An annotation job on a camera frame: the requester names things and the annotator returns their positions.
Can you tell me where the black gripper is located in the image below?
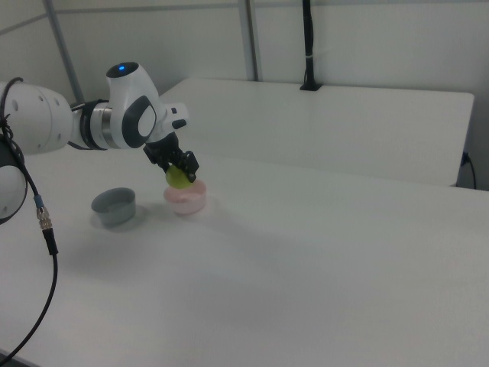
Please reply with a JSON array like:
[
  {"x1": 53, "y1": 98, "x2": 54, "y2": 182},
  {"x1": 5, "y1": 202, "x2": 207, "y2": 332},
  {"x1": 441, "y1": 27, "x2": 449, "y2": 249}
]
[{"x1": 143, "y1": 131, "x2": 201, "y2": 184}]

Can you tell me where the green pear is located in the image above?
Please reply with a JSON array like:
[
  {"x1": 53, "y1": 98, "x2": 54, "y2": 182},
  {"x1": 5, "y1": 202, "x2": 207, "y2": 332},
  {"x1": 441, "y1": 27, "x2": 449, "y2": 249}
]
[{"x1": 164, "y1": 164, "x2": 193, "y2": 190}]

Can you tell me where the pink bowl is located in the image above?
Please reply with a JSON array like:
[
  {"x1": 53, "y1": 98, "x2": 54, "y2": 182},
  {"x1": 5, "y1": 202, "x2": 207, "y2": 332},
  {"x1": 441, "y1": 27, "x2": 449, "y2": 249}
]
[{"x1": 163, "y1": 179, "x2": 209, "y2": 216}]

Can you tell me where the grey bowl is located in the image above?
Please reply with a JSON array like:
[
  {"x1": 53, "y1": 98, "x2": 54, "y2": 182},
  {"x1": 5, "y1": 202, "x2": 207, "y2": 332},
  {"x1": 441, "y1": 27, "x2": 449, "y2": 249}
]
[{"x1": 90, "y1": 187, "x2": 138, "y2": 229}]

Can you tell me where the black cable with metal connector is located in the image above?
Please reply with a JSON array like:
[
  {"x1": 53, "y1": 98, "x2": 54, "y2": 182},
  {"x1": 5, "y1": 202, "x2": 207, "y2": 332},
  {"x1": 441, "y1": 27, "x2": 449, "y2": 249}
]
[{"x1": 0, "y1": 77, "x2": 60, "y2": 362}]

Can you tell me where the grey partition frame post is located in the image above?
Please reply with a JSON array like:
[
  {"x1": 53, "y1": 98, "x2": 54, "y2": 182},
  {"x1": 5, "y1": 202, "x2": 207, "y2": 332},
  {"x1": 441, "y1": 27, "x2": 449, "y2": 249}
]
[
  {"x1": 238, "y1": 0, "x2": 265, "y2": 82},
  {"x1": 42, "y1": 0, "x2": 86, "y2": 105}
]

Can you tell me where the black camera pole with clamp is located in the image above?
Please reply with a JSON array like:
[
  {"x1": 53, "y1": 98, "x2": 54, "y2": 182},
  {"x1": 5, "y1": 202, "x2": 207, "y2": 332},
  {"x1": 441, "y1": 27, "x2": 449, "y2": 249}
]
[{"x1": 299, "y1": 0, "x2": 324, "y2": 92}]

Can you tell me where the black cable under table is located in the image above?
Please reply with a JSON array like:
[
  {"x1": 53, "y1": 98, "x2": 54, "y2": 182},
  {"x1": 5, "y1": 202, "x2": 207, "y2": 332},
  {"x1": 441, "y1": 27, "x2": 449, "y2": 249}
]
[{"x1": 461, "y1": 151, "x2": 478, "y2": 190}]

